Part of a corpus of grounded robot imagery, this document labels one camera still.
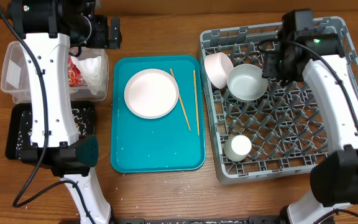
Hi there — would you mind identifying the grey-blue bowl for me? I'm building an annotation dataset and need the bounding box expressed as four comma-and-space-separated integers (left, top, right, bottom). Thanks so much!
227, 64, 269, 102

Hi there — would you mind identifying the red foil snack wrapper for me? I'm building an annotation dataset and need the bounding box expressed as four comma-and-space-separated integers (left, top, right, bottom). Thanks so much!
68, 56, 86, 87

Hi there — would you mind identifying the small pink bowl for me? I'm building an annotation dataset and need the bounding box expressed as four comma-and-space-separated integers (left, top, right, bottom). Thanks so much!
204, 52, 234, 89

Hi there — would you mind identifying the pale green plastic cup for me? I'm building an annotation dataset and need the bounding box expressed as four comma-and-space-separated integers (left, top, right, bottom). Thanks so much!
224, 135, 252, 162

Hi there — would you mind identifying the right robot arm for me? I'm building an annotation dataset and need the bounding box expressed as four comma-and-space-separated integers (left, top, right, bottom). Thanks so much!
257, 9, 358, 223

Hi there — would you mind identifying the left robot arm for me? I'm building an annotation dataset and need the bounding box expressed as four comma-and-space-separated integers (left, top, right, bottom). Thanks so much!
2, 0, 122, 223

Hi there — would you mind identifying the grey dishwasher rack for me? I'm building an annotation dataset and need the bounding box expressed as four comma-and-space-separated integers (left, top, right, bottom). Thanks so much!
200, 16, 358, 184

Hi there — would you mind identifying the clear plastic storage bin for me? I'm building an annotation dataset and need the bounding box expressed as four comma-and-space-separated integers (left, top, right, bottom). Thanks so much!
1, 41, 109, 104

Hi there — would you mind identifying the large white plate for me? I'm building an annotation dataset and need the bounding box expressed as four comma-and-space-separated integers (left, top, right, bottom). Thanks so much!
124, 68, 179, 119

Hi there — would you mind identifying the left wooden chopstick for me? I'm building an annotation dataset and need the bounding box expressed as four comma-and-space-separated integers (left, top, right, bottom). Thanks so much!
170, 68, 191, 131

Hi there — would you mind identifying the wooden chopstick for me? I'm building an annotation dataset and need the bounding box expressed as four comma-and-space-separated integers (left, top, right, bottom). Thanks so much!
193, 70, 200, 136
170, 68, 191, 131

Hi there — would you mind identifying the right wooden chopstick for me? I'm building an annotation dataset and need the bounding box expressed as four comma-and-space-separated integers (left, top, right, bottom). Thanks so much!
193, 70, 200, 136

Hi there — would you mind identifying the teal serving tray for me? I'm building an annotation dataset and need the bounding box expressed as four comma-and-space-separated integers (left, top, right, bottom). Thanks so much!
111, 55, 206, 174

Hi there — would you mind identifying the black rectangular tray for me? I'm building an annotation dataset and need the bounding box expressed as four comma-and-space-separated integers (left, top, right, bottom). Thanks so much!
5, 101, 96, 160

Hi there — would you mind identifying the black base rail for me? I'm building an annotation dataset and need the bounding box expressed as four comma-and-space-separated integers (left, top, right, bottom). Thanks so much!
111, 216, 278, 224

